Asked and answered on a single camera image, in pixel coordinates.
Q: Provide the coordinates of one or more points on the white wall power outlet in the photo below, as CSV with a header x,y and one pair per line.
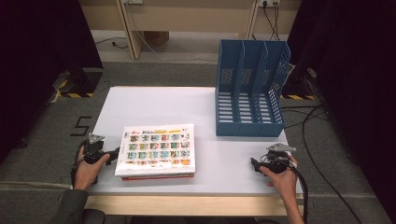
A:
x,y
269,2

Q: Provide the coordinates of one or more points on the black stand base hazard tape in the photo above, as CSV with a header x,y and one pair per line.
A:
x,y
299,88
81,84

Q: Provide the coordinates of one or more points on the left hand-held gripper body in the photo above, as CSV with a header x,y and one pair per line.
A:
x,y
92,152

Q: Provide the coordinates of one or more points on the blue file rack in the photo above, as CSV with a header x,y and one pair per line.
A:
x,y
249,93

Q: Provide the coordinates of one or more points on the brown cardboard box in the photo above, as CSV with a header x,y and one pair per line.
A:
x,y
157,38

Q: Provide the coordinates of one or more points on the beige wooden desk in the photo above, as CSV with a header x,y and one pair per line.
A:
x,y
186,15

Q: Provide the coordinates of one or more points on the dark chair seat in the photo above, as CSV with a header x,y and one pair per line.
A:
x,y
93,217

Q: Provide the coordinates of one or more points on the white picture-grid book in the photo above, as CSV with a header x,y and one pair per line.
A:
x,y
155,149

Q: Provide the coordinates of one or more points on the person's right hand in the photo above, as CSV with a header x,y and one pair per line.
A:
x,y
285,183

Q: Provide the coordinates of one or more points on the person's left hand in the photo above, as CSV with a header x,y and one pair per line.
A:
x,y
87,172

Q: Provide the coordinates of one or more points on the black curtain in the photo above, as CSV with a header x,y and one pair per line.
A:
x,y
351,77
40,62

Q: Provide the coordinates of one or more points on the red sticker-print book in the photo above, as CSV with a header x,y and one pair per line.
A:
x,y
155,178

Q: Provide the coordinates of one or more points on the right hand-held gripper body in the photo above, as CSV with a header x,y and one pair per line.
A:
x,y
275,161

